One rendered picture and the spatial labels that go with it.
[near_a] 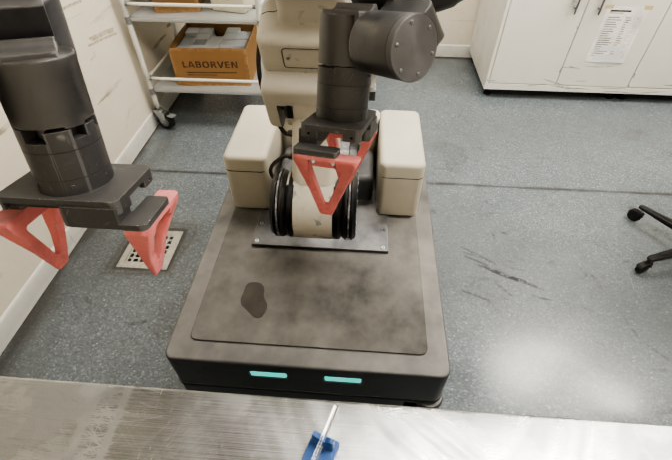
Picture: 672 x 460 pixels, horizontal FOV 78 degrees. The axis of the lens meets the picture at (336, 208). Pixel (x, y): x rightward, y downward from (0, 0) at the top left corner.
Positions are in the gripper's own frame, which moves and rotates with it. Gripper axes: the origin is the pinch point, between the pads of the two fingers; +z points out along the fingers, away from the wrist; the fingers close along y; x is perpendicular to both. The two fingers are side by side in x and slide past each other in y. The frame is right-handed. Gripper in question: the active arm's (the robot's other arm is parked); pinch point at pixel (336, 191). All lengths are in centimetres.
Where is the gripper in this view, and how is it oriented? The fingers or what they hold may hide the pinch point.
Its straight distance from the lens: 50.4
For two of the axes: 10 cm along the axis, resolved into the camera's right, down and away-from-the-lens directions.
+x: -9.7, -1.5, 1.9
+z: -0.6, 9.0, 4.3
